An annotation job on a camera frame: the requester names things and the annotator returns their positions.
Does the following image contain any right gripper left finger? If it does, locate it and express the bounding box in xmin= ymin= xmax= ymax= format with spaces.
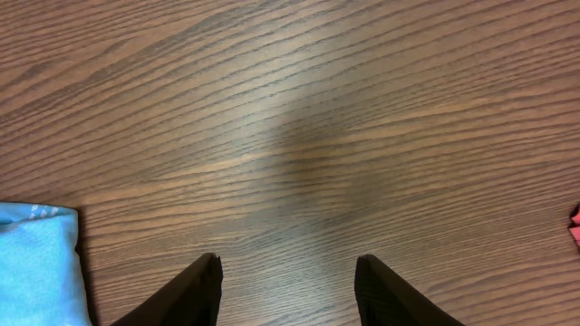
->
xmin=112 ymin=253 xmax=223 ymax=326

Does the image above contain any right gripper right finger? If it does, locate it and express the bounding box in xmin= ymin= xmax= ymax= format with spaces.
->
xmin=354 ymin=254 xmax=463 ymax=326

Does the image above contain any light blue printed t-shirt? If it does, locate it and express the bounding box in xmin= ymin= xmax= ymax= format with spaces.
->
xmin=1 ymin=202 xmax=92 ymax=326

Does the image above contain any red t-shirt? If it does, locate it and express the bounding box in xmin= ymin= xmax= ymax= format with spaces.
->
xmin=568 ymin=204 xmax=580 ymax=247

